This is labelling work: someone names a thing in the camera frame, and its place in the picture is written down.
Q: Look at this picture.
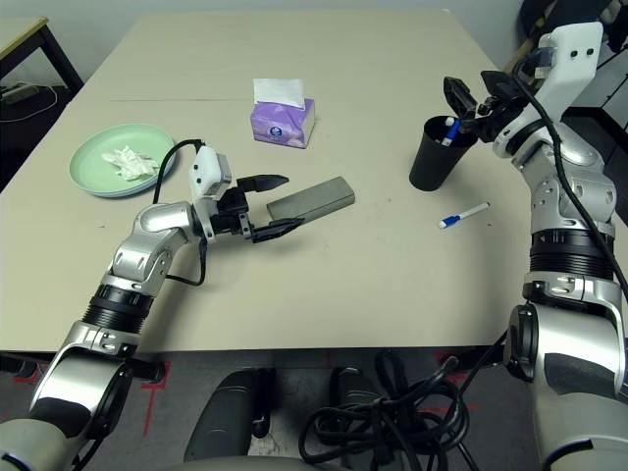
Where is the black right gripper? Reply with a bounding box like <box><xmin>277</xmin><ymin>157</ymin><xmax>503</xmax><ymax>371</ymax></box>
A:
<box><xmin>443</xmin><ymin>71</ymin><xmax>534</xmax><ymax>145</ymax></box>

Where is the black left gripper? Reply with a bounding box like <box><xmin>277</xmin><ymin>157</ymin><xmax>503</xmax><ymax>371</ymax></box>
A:
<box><xmin>211</xmin><ymin>173</ymin><xmax>308</xmax><ymax>245</ymax></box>

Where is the grey glasses case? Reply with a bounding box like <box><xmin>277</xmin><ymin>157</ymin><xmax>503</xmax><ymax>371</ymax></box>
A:
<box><xmin>265</xmin><ymin>176</ymin><xmax>356</xmax><ymax>233</ymax></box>

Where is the white tissue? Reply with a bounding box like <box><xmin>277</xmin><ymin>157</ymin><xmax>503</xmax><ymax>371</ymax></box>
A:
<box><xmin>100</xmin><ymin>144</ymin><xmax>160</xmax><ymax>183</ymax></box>

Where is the light green plate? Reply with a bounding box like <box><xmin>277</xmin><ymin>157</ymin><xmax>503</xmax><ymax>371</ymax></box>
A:
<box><xmin>68</xmin><ymin>123</ymin><xmax>179</xmax><ymax>200</ymax></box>

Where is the purple tissue box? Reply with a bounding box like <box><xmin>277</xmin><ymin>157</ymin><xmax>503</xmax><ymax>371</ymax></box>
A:
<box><xmin>249</xmin><ymin>77</ymin><xmax>317</xmax><ymax>150</ymax></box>

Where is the black cup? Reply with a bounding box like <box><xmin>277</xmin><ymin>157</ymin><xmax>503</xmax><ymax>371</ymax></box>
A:
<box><xmin>409</xmin><ymin>115</ymin><xmax>480</xmax><ymax>192</ymax></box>

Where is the black jacket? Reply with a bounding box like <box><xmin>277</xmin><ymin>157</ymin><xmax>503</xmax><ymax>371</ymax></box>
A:
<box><xmin>517</xmin><ymin>0</ymin><xmax>628</xmax><ymax>56</ymax></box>

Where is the dark grey robot right leg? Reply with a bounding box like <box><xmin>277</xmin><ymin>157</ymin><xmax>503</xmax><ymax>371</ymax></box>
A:
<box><xmin>327</xmin><ymin>367</ymin><xmax>390</xmax><ymax>471</ymax></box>

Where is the dark grey robot leg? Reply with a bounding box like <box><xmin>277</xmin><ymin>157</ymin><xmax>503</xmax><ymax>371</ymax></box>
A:
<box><xmin>327</xmin><ymin>367</ymin><xmax>390</xmax><ymax>471</ymax></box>
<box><xmin>183</xmin><ymin>367</ymin><xmax>274</xmax><ymax>465</ymax></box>

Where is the dark grey robot left leg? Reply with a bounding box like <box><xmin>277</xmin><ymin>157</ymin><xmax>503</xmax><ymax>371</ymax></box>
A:
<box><xmin>183</xmin><ymin>367</ymin><xmax>274</xmax><ymax>465</ymax></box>

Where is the grey power strip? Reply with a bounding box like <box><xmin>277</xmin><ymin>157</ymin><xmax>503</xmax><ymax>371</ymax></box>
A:
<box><xmin>2</xmin><ymin>82</ymin><xmax>43</xmax><ymax>105</ymax></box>

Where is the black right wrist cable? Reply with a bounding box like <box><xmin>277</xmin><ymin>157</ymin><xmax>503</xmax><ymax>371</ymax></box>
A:
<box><xmin>512</xmin><ymin>58</ymin><xmax>628</xmax><ymax>394</ymax></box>

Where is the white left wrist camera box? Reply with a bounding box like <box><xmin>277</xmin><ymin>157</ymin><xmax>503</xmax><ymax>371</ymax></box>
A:
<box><xmin>187</xmin><ymin>145</ymin><xmax>233</xmax><ymax>242</ymax></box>

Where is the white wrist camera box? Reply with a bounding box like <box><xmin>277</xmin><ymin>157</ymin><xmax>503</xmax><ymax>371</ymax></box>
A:
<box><xmin>187</xmin><ymin>145</ymin><xmax>233</xmax><ymax>242</ymax></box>
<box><xmin>524</xmin><ymin>22</ymin><xmax>605</xmax><ymax>120</ymax></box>

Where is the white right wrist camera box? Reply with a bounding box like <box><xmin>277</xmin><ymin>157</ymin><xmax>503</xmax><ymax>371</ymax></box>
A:
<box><xmin>524</xmin><ymin>22</ymin><xmax>605</xmax><ymax>120</ymax></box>

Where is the black cable bundle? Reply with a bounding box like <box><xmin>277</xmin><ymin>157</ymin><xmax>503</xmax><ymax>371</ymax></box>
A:
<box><xmin>298</xmin><ymin>347</ymin><xmax>473</xmax><ymax>471</ymax></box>

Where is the thin white floor cable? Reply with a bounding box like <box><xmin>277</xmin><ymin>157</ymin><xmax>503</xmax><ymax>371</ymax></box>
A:
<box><xmin>0</xmin><ymin>84</ymin><xmax>60</xmax><ymax>125</ymax></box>

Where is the beige side table black frame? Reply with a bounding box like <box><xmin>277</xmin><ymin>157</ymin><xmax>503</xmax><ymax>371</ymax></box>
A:
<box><xmin>0</xmin><ymin>17</ymin><xmax>85</xmax><ymax>95</ymax></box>

